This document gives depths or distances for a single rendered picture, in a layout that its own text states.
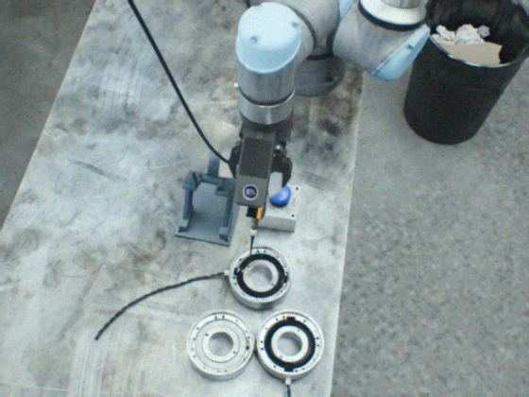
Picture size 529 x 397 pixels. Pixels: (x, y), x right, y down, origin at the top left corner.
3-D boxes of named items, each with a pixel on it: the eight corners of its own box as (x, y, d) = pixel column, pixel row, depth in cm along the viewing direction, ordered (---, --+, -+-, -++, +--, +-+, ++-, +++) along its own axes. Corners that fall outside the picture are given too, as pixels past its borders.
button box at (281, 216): (295, 232, 120) (297, 218, 115) (255, 226, 120) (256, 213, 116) (300, 194, 124) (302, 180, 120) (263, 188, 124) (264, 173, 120)
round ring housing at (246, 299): (295, 259, 117) (297, 249, 113) (286, 316, 111) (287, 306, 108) (235, 250, 117) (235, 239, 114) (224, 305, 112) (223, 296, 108)
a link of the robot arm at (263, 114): (289, 111, 86) (227, 100, 87) (287, 132, 90) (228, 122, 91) (299, 67, 90) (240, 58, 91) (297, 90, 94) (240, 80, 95)
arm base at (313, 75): (278, 36, 144) (280, 0, 136) (348, 45, 143) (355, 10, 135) (266, 90, 136) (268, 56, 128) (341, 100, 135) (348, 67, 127)
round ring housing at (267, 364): (258, 316, 111) (258, 306, 108) (321, 320, 111) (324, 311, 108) (253, 380, 106) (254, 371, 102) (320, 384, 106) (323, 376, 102)
